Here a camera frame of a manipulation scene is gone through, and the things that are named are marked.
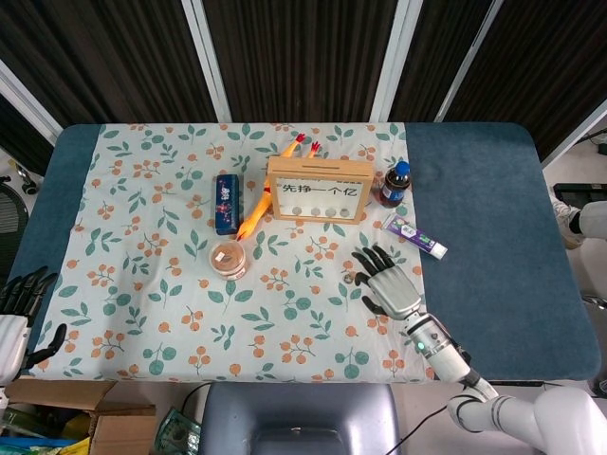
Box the dark blue rectangular box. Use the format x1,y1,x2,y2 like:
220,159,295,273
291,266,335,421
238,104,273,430
211,173,246,237

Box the white partition frame post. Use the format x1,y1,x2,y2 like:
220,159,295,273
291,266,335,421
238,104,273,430
374,0,412,123
434,0,505,123
540,99,607,167
0,59,63,143
181,0,232,123

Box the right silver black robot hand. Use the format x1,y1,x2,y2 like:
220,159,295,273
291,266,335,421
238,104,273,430
351,245,423,319

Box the white shoe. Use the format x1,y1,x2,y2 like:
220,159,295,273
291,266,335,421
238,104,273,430
551,197,585,248

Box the purple white toothpaste tube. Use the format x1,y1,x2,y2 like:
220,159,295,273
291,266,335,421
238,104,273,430
382,212,448,260

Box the brown cardboard box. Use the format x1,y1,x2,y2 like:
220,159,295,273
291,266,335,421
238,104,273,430
7,378,158,455

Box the grey robot chest housing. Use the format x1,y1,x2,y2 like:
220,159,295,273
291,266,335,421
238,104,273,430
202,382,403,455

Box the black mesh office chair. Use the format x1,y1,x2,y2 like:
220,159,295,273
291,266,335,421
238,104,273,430
0,175,30,285

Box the yellow plastic bag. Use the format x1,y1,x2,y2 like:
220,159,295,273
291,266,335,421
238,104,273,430
59,414,94,455

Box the yellow rubber chicken toy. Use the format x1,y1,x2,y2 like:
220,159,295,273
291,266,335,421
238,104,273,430
235,134,323,242

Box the blue plastic bag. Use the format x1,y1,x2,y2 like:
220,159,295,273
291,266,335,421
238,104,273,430
0,435,72,455

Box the black chair caster wheel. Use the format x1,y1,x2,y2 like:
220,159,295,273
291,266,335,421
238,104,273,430
7,160,40,195

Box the black flat box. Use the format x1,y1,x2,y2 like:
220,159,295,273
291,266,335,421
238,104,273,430
553,182,607,203

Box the clear jar brown contents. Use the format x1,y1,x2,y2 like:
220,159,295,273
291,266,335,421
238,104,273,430
209,240,249,282

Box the cola bottle blue cap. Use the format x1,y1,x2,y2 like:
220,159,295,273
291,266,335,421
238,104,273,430
378,160,413,209

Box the white trouser leg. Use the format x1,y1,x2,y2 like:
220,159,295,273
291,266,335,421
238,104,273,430
580,200,607,241

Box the wooden coin box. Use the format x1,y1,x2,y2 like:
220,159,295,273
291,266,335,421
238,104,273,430
264,157,376,225

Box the dark ribbed partition panel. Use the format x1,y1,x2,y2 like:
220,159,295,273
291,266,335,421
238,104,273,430
202,0,399,123
0,92,54,176
0,0,219,127
448,0,607,160
388,0,489,122

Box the black cable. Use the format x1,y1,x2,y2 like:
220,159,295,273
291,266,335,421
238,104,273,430
383,405,459,455

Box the floral orange fruit tablecloth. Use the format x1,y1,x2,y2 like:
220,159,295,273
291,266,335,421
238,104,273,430
30,121,436,384

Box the green printed packet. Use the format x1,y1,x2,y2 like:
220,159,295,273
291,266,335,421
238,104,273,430
154,406,204,455

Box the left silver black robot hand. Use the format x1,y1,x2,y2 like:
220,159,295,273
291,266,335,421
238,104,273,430
0,265,67,386

